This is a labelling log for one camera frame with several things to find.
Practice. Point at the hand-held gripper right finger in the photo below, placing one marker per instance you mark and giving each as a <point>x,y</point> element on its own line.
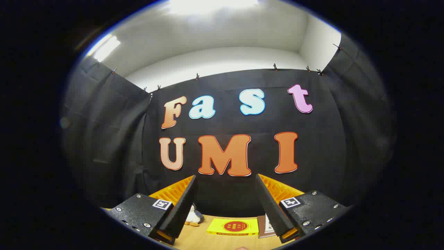
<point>272,208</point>

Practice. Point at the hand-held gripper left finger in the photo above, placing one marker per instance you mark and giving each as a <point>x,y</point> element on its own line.
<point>184,205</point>

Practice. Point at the white cover book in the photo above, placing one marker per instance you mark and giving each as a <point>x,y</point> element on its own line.
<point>269,224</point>

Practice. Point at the brown cover book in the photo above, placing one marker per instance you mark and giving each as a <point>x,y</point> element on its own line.
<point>261,227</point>

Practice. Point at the penguin plush toy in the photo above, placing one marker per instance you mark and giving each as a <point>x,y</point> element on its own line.
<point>191,216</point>

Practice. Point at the yellow book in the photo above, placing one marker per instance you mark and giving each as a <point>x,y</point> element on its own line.
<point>232,227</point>

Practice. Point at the ceiling light panel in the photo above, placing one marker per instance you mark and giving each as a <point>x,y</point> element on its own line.
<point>105,48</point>

